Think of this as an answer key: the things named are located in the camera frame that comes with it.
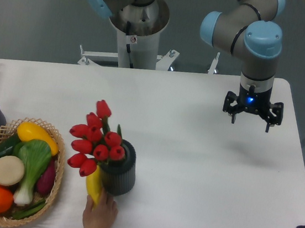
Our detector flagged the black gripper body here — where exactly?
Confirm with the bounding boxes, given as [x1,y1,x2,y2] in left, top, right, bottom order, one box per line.
[231,74,275,118]

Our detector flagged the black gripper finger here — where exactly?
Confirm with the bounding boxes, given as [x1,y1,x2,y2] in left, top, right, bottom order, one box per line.
[223,91,243,124]
[264,102,284,133]

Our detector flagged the red tulip bouquet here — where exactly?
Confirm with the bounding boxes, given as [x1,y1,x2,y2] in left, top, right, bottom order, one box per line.
[67,99,126,177]

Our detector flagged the yellow banana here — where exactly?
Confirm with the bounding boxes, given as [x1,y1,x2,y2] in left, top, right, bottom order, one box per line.
[86,166,102,208]

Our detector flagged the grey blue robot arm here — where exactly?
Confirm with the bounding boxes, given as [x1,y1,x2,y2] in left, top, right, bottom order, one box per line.
[199,0,286,129]

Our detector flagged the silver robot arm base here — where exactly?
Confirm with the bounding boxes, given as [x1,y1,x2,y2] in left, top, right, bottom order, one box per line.
[87,0,170,69]

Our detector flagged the dark ribbed vase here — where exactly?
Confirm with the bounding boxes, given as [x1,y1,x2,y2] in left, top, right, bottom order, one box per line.
[99,140,136,196]

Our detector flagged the person's hand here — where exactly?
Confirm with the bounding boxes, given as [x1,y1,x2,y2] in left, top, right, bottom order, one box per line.
[82,189,118,228]

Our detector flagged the green bok choy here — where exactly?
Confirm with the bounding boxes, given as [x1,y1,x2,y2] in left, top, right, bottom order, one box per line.
[13,139,51,206]

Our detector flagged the purple sweet potato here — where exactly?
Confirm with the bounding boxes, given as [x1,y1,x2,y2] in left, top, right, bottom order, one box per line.
[35,160,56,195]

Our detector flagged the yellow squash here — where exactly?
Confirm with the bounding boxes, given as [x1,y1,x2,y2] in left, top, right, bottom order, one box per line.
[17,121,59,156]

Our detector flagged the green bean pods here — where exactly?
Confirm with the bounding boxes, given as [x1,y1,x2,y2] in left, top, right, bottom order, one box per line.
[11,199,46,220]

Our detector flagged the beige round bun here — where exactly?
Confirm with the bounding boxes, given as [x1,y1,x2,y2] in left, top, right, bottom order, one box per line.
[0,156,25,186]

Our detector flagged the woven wicker basket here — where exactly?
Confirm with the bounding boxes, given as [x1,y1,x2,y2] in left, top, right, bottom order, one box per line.
[0,118,65,228]

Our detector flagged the white metal mounting frame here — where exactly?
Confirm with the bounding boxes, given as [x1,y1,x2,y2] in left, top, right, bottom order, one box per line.
[77,45,220,75]

